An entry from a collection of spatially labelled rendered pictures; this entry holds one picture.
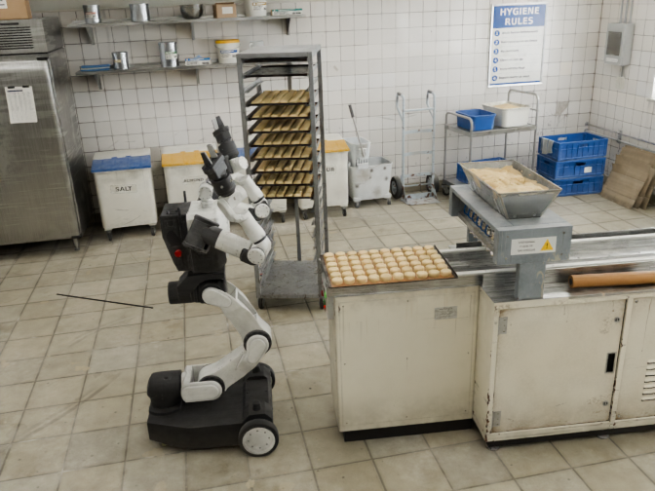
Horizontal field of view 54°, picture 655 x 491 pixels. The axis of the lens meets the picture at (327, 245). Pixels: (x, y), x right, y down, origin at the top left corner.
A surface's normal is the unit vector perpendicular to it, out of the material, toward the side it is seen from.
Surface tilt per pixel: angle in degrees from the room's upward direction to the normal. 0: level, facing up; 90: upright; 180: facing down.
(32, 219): 90
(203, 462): 0
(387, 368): 90
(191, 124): 90
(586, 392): 90
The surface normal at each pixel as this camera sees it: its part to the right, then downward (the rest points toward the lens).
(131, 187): 0.26, 0.37
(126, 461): -0.04, -0.93
